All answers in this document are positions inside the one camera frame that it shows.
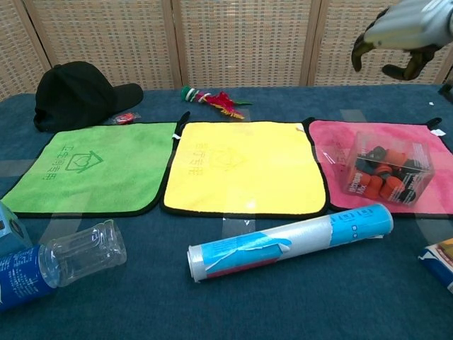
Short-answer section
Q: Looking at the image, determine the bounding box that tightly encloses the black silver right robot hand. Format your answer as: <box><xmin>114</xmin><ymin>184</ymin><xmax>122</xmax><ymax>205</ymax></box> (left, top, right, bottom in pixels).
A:
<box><xmin>351</xmin><ymin>0</ymin><xmax>453</xmax><ymax>82</ymax></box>

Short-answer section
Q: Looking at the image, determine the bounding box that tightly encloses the clear box of orange caps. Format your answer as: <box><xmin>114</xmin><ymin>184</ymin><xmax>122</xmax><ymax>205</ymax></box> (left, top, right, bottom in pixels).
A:
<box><xmin>341</xmin><ymin>130</ymin><xmax>435</xmax><ymax>208</ymax></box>

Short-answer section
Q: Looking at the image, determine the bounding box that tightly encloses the pink microfiber cloth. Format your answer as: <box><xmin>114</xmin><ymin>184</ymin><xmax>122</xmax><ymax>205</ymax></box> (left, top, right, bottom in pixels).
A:
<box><xmin>306</xmin><ymin>116</ymin><xmax>453</xmax><ymax>217</ymax></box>

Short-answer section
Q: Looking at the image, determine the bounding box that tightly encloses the yellow microfiber cloth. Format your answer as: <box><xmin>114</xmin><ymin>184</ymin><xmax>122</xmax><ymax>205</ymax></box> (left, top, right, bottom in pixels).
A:
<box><xmin>159</xmin><ymin>120</ymin><xmax>328</xmax><ymax>217</ymax></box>

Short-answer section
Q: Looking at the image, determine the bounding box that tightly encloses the green microfiber cloth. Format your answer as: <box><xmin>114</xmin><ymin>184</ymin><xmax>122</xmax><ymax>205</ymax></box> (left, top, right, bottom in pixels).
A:
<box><xmin>0</xmin><ymin>122</ymin><xmax>179</xmax><ymax>218</ymax></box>

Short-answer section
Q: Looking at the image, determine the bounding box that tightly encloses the woven wooden folding screen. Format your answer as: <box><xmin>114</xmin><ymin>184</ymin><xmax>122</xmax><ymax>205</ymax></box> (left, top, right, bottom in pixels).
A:
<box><xmin>0</xmin><ymin>0</ymin><xmax>453</xmax><ymax>102</ymax></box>

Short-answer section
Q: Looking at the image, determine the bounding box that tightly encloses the red feather shuttlecock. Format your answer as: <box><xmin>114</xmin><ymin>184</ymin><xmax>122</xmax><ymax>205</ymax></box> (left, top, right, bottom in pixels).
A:
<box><xmin>180</xmin><ymin>86</ymin><xmax>254</xmax><ymax>120</ymax></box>

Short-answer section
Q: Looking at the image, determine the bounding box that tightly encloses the orange drink carton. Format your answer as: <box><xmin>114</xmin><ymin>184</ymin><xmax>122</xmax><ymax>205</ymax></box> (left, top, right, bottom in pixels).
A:
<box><xmin>417</xmin><ymin>237</ymin><xmax>453</xmax><ymax>290</ymax></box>

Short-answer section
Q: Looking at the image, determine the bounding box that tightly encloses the blue white plastic bag roll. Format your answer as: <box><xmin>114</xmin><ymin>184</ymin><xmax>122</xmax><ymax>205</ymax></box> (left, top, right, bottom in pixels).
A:
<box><xmin>186</xmin><ymin>203</ymin><xmax>394</xmax><ymax>284</ymax></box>

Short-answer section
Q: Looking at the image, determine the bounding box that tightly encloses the small red wrapped packet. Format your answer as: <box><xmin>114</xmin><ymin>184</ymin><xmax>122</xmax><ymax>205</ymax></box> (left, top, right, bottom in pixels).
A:
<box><xmin>112</xmin><ymin>111</ymin><xmax>142</xmax><ymax>125</ymax></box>

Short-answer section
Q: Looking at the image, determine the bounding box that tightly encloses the black baseball cap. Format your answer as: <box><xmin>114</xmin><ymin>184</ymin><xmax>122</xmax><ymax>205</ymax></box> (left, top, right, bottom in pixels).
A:
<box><xmin>33</xmin><ymin>60</ymin><xmax>144</xmax><ymax>133</ymax></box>

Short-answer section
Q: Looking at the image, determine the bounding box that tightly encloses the empty blue label water bottle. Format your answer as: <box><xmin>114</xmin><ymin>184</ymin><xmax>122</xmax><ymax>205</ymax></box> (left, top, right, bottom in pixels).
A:
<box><xmin>0</xmin><ymin>218</ymin><xmax>127</xmax><ymax>313</ymax></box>

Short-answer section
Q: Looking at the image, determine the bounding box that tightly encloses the light blue cardboard box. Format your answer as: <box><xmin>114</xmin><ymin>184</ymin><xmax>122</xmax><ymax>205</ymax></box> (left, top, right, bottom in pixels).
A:
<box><xmin>0</xmin><ymin>200</ymin><xmax>33</xmax><ymax>251</ymax></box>

